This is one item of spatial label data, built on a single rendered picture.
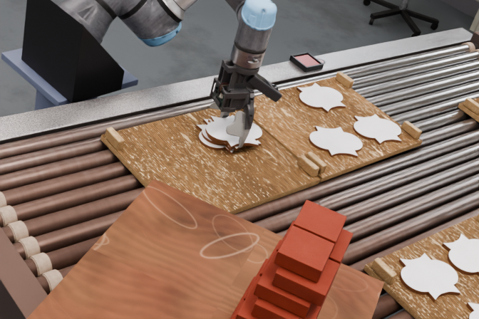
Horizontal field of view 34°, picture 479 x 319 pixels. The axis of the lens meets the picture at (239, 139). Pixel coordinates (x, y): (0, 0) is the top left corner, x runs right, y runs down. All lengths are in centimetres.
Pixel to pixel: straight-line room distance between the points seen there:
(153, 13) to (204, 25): 240
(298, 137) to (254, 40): 39
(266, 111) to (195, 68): 205
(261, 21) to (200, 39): 269
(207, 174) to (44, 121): 41
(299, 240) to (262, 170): 77
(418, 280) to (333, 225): 59
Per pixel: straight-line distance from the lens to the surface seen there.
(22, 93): 370
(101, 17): 215
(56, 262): 159
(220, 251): 149
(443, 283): 178
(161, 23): 221
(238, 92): 184
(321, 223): 118
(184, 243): 149
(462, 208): 209
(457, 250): 189
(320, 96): 226
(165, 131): 194
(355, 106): 228
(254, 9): 174
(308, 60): 246
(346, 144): 208
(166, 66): 410
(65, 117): 196
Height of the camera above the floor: 203
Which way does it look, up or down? 33 degrees down
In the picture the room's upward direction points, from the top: 16 degrees clockwise
